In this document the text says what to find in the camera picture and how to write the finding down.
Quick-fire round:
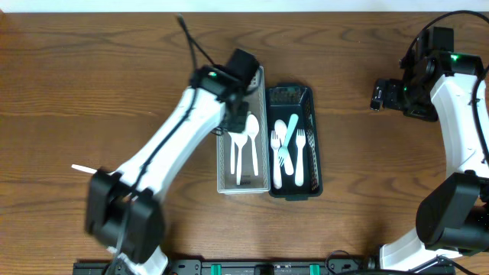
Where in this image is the white plastic utensil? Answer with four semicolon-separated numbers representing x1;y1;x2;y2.
71;164;97;174

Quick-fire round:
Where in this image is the black perforated plastic basket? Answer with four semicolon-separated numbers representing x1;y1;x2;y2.
265;83;322;201

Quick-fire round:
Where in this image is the white plastic fork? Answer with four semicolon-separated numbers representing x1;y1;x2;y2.
294;129;306;186
278;114;299;166
270;130;283;189

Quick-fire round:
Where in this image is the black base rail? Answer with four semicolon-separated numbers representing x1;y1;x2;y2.
72;256;376;275

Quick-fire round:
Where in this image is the white perforated plastic basket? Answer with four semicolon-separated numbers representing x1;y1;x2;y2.
216;66;270;195

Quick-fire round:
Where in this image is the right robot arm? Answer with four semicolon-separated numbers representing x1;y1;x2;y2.
370;27;488;273

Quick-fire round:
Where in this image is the white plastic spoon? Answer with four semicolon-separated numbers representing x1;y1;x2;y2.
274;119;294;176
228;132;235;175
246;113;259;176
235;131;248;185

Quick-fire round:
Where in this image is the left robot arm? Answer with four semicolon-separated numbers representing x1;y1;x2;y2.
85;49;260;274

